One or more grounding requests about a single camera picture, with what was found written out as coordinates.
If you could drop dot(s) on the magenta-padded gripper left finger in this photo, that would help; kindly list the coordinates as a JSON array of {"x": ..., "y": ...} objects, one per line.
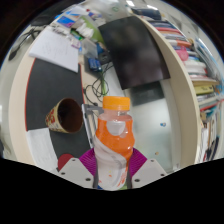
[{"x": 75, "y": 171}]

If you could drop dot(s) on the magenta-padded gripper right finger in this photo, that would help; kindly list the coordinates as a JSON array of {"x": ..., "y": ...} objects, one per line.
[{"x": 150, "y": 171}]

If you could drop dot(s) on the orange-capped drink bottle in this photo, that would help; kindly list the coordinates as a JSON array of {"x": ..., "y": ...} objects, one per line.
[{"x": 113, "y": 143}]

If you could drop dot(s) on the grey metal laptop stand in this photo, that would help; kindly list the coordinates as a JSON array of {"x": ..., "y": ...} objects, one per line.
[{"x": 88, "y": 123}]

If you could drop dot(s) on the floral paper cup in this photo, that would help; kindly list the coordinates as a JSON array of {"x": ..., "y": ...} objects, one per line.
[{"x": 53, "y": 118}]

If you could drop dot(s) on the black desk mat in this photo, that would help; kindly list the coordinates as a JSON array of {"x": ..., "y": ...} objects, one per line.
[{"x": 53, "y": 86}]

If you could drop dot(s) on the small blue device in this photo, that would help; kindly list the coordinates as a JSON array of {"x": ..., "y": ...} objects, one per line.
[{"x": 94, "y": 64}]

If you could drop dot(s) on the black computer monitor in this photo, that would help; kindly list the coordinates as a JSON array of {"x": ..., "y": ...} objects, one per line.
[{"x": 135, "y": 53}]

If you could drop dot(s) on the open white notebook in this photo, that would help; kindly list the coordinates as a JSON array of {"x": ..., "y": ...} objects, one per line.
[{"x": 55, "y": 48}]

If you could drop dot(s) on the ceiling lights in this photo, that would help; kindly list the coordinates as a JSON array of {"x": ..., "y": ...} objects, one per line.
[{"x": 130, "y": 3}]

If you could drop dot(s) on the wall shelf with books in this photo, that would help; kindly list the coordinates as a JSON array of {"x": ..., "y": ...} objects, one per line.
[{"x": 188, "y": 100}]

